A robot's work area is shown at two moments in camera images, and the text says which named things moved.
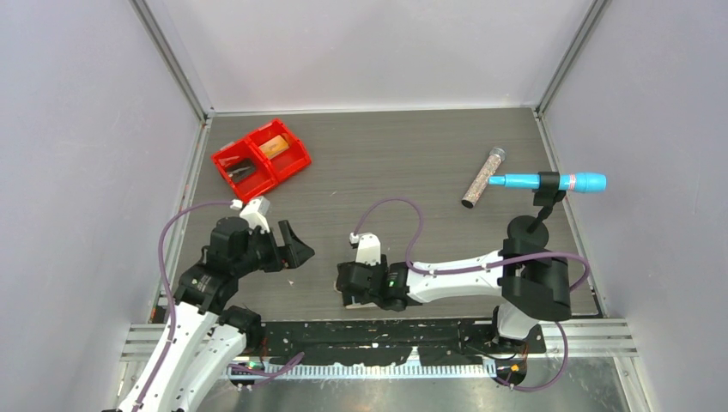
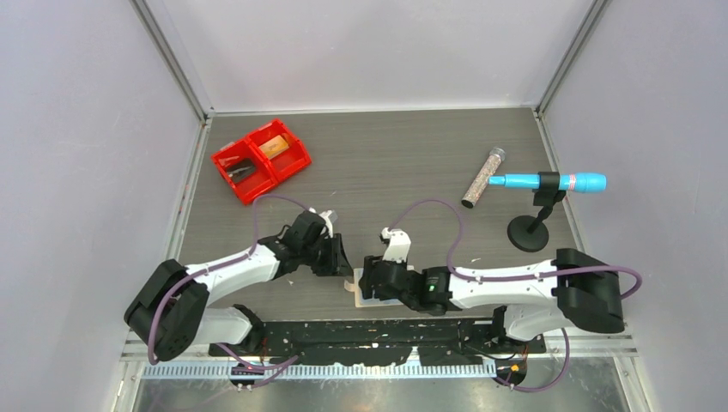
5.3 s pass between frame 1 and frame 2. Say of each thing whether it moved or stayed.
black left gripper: moved
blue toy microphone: stayed
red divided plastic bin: stayed
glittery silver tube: stayed
